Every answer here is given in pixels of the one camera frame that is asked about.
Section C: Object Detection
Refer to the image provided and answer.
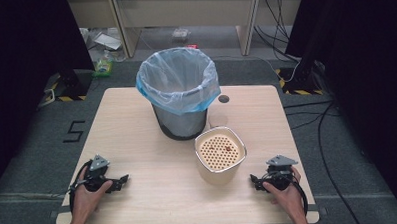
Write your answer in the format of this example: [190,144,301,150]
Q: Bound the clear blue bin bag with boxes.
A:
[134,45,223,117]

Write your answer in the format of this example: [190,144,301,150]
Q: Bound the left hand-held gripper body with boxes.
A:
[83,154,123,194]

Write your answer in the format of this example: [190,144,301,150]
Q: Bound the hand-held gripper black cable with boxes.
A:
[67,159,95,215]
[290,176,310,217]

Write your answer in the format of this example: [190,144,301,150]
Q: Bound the white paper sheet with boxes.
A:
[93,31,123,53]

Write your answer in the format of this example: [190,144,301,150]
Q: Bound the person's left hand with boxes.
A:
[69,166,115,222]

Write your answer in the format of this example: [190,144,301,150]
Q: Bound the clear plastic packet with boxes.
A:
[171,27,192,41]

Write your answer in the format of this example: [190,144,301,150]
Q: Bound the green packet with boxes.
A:
[90,50,115,79]

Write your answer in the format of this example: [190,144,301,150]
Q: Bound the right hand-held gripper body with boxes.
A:
[262,154,300,192]

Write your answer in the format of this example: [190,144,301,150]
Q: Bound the beige square container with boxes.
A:
[193,124,249,187]

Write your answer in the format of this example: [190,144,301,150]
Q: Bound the black cables from socket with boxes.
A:
[252,0,301,65]

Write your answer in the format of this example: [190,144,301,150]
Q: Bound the dark curtain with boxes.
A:
[283,0,397,220]
[0,0,99,197]

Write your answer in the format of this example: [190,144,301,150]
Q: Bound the right hand-held gripper black cable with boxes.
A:
[290,176,310,217]

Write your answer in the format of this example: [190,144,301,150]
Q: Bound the thin white floor cable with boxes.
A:
[214,52,302,86]

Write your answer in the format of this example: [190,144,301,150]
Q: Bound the left hand-held gripper black cable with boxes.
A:
[67,159,95,215]

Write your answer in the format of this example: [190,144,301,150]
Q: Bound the person's right hand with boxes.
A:
[261,165,307,222]

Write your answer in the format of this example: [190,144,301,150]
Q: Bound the perforated beige strainer insert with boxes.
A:
[197,132,244,173]

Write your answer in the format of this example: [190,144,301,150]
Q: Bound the white looped cable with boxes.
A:
[36,88,56,110]

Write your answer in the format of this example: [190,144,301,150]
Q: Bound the black floor cables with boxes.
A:
[281,98,364,224]

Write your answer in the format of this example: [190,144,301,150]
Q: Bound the grey metal trash bin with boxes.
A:
[151,100,209,143]

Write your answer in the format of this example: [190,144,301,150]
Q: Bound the black stand with striped base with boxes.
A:
[42,67,94,103]
[272,0,325,97]

